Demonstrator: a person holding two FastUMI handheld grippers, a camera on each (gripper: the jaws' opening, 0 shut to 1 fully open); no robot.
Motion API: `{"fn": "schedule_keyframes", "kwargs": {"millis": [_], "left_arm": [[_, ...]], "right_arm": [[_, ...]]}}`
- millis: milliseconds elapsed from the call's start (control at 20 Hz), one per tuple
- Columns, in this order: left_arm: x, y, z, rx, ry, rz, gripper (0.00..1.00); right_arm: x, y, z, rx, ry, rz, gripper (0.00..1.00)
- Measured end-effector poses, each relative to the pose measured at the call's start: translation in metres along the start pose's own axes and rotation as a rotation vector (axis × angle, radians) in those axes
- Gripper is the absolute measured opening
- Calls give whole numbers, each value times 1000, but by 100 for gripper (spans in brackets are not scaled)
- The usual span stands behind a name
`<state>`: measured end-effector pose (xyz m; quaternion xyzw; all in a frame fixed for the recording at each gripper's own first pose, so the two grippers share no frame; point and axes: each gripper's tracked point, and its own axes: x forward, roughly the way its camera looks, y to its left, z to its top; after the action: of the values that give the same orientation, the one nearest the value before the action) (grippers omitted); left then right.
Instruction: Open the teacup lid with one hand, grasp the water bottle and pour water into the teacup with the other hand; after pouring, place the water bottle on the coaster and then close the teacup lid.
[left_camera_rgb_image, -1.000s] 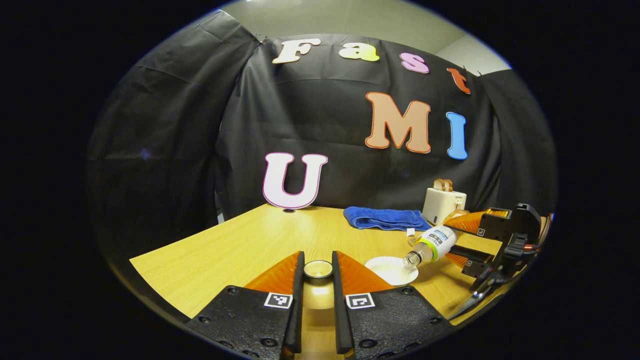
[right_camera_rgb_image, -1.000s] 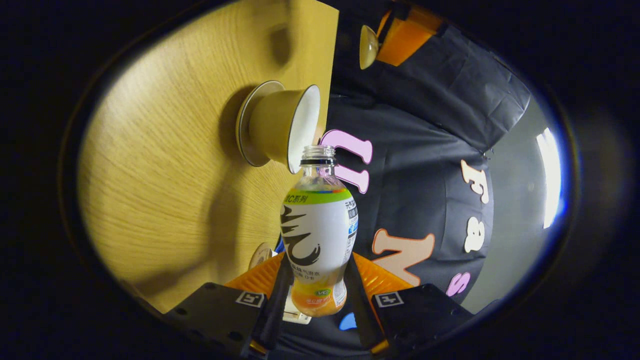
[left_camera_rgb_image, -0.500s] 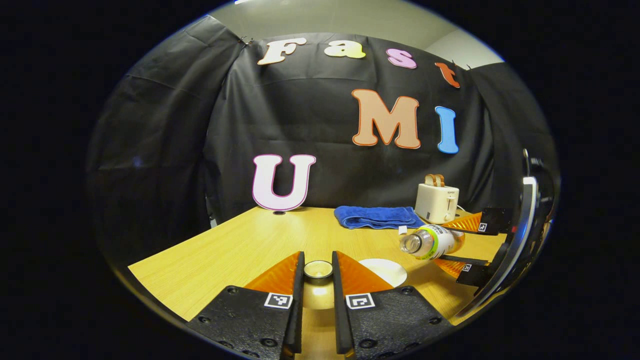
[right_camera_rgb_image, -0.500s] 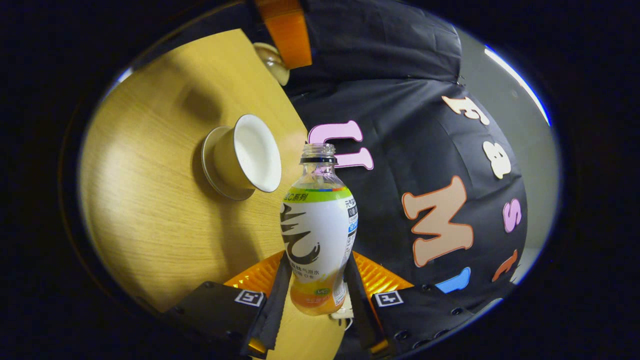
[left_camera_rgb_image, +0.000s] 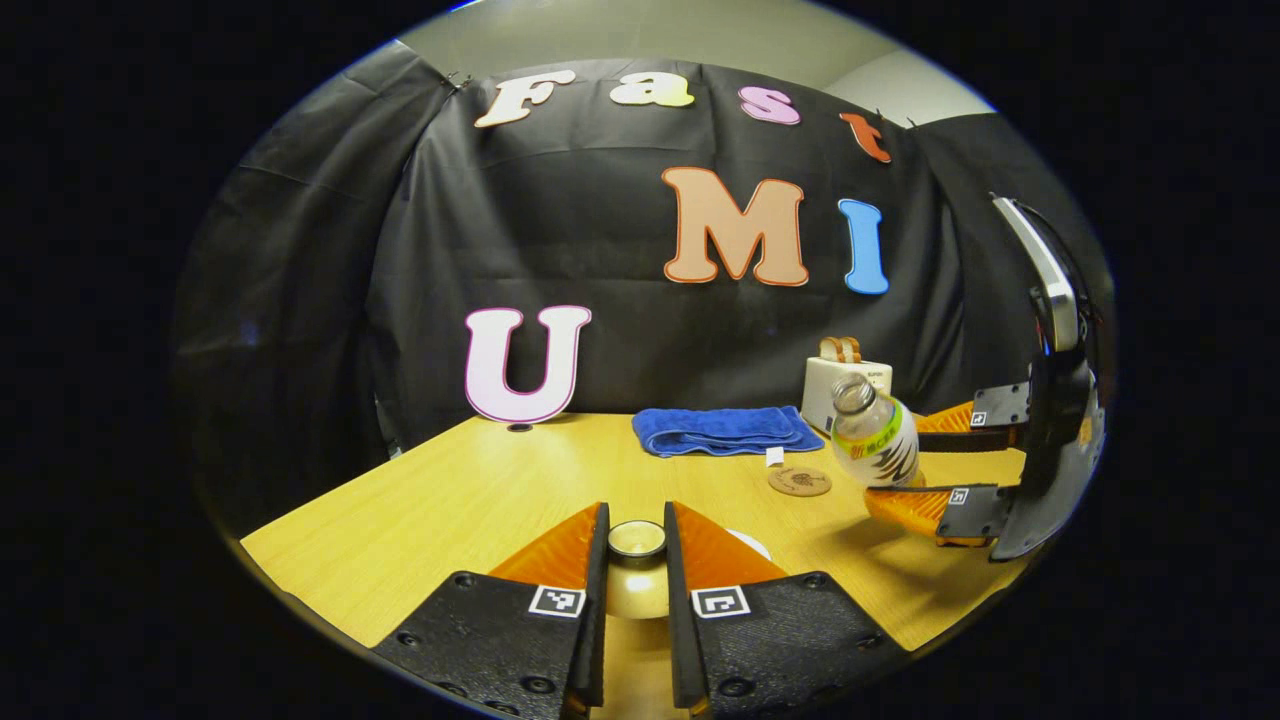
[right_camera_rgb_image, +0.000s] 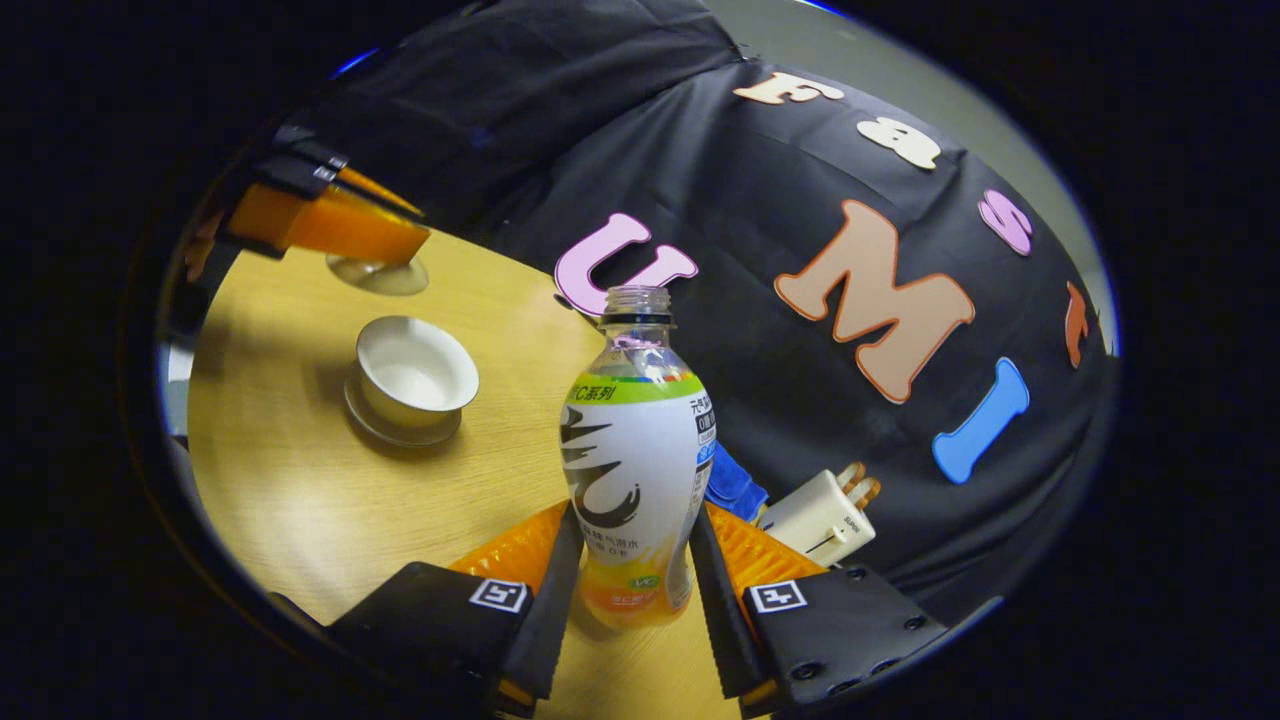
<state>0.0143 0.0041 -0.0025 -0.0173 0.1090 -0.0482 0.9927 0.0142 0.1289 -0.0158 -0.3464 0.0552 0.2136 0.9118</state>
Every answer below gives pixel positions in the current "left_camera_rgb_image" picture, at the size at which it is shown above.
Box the black backdrop cloth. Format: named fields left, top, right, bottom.
left=170, top=40, right=1111, bottom=531

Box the folded blue towel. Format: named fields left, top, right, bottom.
left=632, top=405, right=826, bottom=468

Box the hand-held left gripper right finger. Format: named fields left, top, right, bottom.
left=664, top=502, right=906, bottom=717

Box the white toaster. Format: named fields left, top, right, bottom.
left=801, top=357, right=894, bottom=438

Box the cream teacup lid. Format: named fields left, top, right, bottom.
left=606, top=520, right=669, bottom=621

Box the clear plastic water bottle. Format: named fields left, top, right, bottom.
left=831, top=374, right=920, bottom=489

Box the round wooden coaster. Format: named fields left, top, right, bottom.
left=768, top=466, right=833, bottom=498

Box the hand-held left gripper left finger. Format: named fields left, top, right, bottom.
left=370, top=503, right=611, bottom=720

